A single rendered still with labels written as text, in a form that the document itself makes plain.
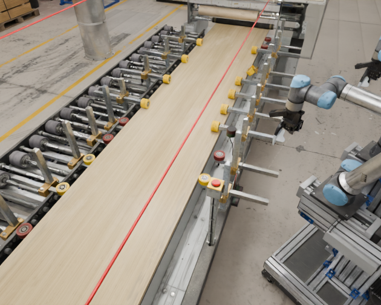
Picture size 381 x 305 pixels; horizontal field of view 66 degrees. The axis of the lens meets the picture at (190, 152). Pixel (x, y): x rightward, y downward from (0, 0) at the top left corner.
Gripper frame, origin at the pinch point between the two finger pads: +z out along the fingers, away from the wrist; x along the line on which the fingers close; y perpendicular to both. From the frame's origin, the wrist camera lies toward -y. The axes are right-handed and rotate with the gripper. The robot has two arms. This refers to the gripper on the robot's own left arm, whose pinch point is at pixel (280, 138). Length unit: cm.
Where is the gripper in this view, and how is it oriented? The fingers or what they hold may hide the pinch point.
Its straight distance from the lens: 158.3
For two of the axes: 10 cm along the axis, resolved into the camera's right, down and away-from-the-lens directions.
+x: 7.7, -4.2, 4.7
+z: 0.0, 7.4, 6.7
